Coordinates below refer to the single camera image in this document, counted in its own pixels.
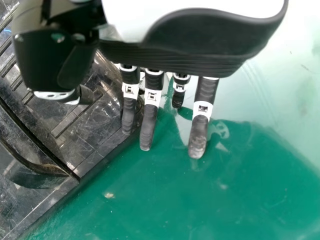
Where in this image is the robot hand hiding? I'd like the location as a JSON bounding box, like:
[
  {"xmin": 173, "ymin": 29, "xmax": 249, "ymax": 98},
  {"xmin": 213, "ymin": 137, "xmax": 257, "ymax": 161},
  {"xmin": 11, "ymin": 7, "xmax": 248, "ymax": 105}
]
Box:
[{"xmin": 11, "ymin": 0, "xmax": 290, "ymax": 160}]

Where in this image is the black oven with glass door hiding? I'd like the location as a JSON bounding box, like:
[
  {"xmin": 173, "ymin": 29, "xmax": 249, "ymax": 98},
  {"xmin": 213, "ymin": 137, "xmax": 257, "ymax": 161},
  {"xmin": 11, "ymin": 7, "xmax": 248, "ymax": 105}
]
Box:
[{"xmin": 0, "ymin": 0, "xmax": 145, "ymax": 240}]

